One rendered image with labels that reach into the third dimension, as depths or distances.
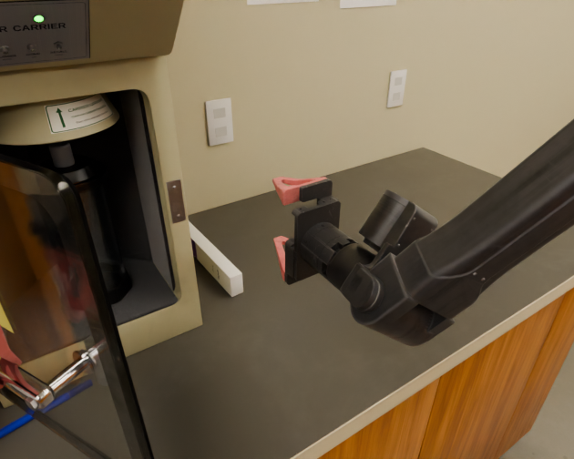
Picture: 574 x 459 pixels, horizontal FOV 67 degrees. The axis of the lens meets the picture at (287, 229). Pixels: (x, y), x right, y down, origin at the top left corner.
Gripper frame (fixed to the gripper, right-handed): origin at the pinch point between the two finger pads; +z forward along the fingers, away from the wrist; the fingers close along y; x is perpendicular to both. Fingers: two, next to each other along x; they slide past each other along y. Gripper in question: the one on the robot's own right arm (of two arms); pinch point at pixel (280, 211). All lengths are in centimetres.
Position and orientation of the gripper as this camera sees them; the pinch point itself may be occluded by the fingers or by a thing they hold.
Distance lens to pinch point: 61.3
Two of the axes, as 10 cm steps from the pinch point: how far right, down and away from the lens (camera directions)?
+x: -8.4, 2.9, -4.6
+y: 0.0, -8.5, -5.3
